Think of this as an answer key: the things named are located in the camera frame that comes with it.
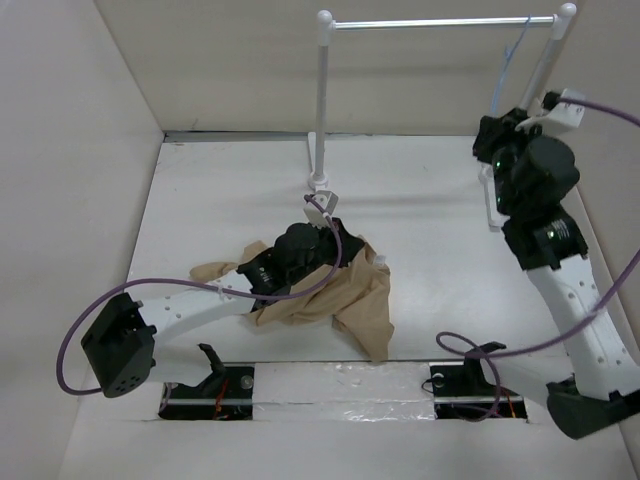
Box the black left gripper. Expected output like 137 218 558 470
287 216 363 286

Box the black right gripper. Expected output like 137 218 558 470
473 106 551 215

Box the beige t shirt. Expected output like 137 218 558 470
188 239 396 362

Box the blue wire hanger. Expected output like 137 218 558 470
490 14 534 119

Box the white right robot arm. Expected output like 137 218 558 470
461 108 639 440

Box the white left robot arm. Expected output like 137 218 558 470
81 219 365 398

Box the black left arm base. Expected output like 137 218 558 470
158 343 255 421

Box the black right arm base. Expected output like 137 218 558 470
421 358 528 422

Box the white clothes rack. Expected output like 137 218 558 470
307 2 579 192

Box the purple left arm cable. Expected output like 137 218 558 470
55 193 344 396

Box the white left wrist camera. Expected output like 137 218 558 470
303 190 339 228

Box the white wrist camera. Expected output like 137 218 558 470
303 190 339 228
515 88 586 136

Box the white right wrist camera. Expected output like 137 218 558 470
515 88 586 136

